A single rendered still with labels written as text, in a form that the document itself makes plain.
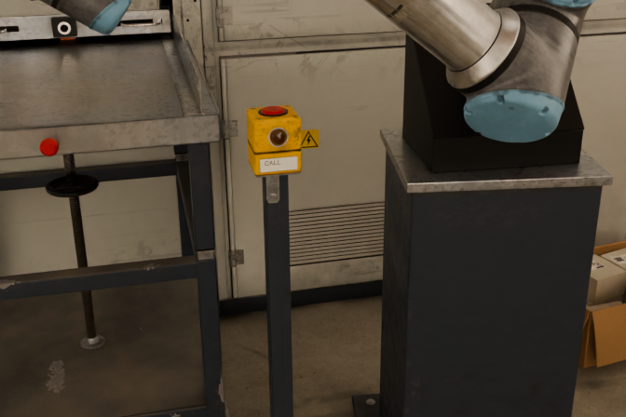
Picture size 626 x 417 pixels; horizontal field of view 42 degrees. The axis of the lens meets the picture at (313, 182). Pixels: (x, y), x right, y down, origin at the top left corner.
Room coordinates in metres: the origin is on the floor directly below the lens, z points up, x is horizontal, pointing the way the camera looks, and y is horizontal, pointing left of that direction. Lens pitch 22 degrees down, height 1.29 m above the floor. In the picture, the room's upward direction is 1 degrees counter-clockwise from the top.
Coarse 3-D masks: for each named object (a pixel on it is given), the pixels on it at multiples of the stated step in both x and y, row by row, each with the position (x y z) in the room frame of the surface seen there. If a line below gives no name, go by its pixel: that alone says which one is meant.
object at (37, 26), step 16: (16, 16) 2.07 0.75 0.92; (32, 16) 2.07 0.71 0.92; (48, 16) 2.08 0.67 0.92; (64, 16) 2.09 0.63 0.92; (128, 16) 2.12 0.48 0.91; (144, 16) 2.13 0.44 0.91; (16, 32) 2.06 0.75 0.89; (32, 32) 2.07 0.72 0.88; (48, 32) 2.08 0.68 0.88; (80, 32) 2.10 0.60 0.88; (96, 32) 2.10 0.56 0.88; (112, 32) 2.11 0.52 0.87; (128, 32) 2.12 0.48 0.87; (144, 32) 2.13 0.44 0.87
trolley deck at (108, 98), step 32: (0, 64) 1.88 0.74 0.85; (32, 64) 1.87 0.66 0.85; (64, 64) 1.87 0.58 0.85; (96, 64) 1.87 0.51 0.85; (128, 64) 1.86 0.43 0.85; (160, 64) 1.86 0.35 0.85; (0, 96) 1.60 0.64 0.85; (32, 96) 1.60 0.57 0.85; (64, 96) 1.60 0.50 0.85; (96, 96) 1.59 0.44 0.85; (128, 96) 1.59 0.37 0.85; (160, 96) 1.59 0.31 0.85; (0, 128) 1.38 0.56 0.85; (32, 128) 1.39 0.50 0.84; (64, 128) 1.40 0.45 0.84; (96, 128) 1.41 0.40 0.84; (128, 128) 1.43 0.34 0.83; (160, 128) 1.44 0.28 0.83; (192, 128) 1.45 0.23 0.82
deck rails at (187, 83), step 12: (180, 36) 1.88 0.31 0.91; (168, 48) 2.01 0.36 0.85; (180, 48) 1.91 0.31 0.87; (168, 60) 1.89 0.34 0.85; (180, 60) 1.89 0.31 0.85; (180, 72) 1.77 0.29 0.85; (192, 72) 1.59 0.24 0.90; (180, 84) 1.67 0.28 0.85; (192, 84) 1.61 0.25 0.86; (180, 96) 1.57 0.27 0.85; (192, 96) 1.57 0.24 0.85; (192, 108) 1.49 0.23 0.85
